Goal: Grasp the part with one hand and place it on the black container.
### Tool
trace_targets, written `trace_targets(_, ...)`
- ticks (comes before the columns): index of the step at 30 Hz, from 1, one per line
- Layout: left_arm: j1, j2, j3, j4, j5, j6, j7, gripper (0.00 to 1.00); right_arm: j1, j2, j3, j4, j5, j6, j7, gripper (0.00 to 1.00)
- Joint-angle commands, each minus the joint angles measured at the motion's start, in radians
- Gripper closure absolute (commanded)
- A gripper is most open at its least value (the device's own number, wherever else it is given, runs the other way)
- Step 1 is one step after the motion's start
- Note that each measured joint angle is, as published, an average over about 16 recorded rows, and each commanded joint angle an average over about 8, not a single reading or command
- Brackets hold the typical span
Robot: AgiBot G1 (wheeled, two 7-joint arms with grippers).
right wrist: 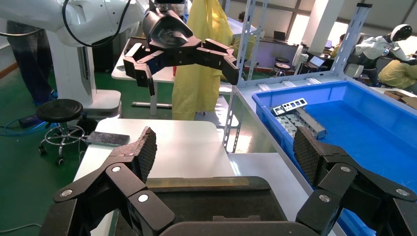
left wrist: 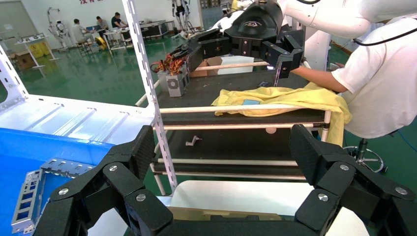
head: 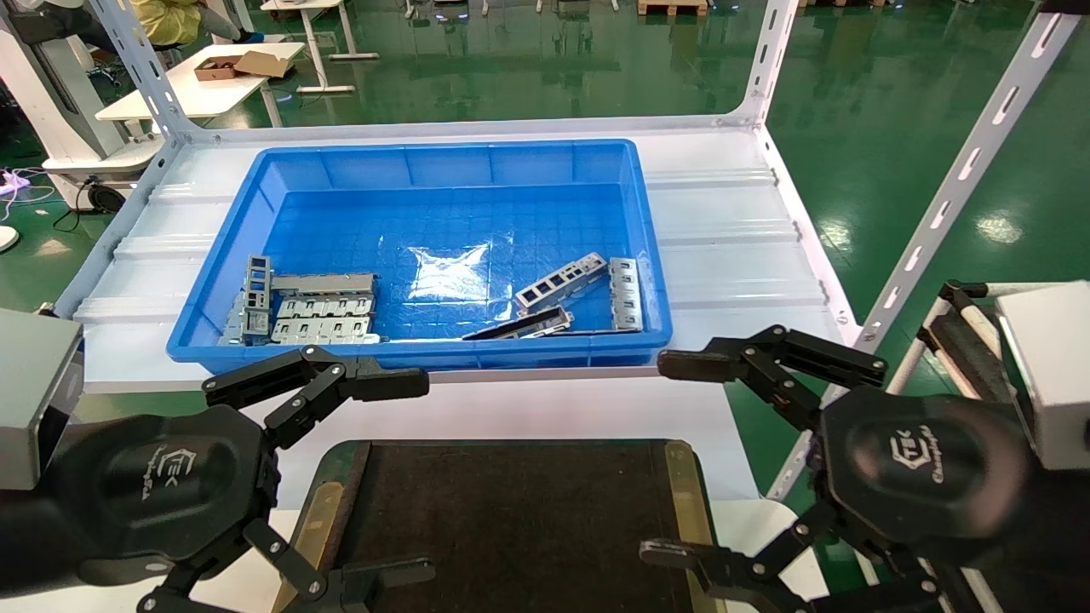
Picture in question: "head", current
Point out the small grey metal bracket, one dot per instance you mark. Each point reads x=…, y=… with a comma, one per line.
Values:
x=232, y=328

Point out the wooden pallet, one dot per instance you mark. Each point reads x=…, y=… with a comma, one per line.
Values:
x=673, y=7

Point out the perforated silver metal bracket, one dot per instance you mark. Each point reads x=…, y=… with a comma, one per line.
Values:
x=558, y=283

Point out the clear plastic film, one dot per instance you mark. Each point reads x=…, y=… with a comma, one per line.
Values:
x=447, y=272

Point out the white desk with legs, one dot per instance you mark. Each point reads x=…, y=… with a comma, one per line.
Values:
x=316, y=47

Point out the blue plastic bin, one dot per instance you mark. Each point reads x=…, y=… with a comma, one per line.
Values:
x=443, y=213

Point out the stack of grey brackets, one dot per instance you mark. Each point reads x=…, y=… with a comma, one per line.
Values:
x=324, y=330

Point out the silver slotted metal bracket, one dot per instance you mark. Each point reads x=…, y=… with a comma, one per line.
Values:
x=626, y=294

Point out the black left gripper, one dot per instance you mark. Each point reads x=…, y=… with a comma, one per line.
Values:
x=162, y=485

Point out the white work table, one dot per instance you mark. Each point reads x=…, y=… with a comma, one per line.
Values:
x=196, y=89

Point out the white machine base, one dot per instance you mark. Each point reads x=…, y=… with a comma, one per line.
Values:
x=51, y=102

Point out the grey windowed metal bracket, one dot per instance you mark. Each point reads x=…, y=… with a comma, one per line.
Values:
x=257, y=281

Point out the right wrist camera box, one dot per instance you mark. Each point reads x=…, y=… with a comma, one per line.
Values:
x=1052, y=375

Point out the open cardboard box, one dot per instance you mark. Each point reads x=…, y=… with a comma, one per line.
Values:
x=260, y=64

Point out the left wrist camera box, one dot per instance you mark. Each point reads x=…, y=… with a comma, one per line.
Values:
x=34, y=392

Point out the white metal shelf rack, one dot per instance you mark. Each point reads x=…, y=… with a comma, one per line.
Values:
x=724, y=255

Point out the black container tray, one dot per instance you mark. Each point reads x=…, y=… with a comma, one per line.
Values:
x=511, y=511

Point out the dark long metal bracket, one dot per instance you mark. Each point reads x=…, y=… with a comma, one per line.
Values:
x=524, y=325

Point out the person in yellow jacket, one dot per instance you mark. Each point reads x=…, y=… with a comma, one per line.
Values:
x=166, y=17

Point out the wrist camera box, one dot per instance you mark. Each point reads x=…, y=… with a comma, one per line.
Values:
x=1052, y=375
x=34, y=392

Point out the silver notched metal bracket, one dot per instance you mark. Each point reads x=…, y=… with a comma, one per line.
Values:
x=328, y=306

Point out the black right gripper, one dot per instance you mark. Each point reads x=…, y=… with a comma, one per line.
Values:
x=924, y=464

